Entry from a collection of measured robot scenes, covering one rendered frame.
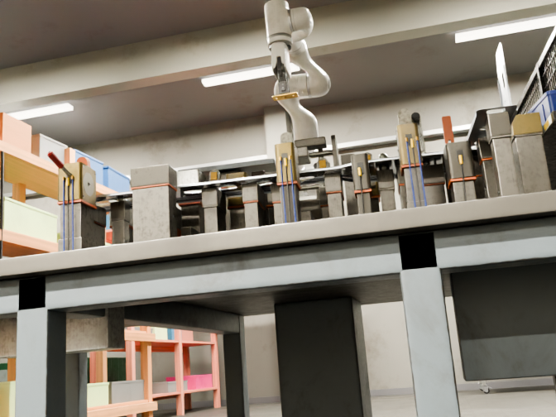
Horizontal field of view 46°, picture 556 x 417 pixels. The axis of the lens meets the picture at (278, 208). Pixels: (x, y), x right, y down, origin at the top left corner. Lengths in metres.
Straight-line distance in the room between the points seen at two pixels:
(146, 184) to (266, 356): 7.00
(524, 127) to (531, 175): 0.14
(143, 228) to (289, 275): 0.71
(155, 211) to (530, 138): 1.08
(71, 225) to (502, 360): 1.24
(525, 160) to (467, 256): 0.67
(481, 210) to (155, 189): 1.02
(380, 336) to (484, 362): 7.06
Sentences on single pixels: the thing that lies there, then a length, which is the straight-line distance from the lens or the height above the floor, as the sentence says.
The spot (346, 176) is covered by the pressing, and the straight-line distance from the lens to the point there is 2.11.
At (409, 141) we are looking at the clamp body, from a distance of 1.82.
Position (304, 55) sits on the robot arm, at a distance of 2.62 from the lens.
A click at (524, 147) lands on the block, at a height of 0.96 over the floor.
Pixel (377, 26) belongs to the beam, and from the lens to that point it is 6.79.
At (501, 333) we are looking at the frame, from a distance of 1.55.
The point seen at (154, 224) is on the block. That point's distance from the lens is 1.93.
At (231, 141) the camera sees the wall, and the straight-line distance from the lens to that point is 9.49.
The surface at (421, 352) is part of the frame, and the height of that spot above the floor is 0.43.
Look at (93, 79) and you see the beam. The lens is 7.56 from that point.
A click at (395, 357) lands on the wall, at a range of 8.56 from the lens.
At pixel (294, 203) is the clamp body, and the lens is 1.82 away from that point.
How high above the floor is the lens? 0.42
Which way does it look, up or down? 14 degrees up
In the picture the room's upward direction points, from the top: 4 degrees counter-clockwise
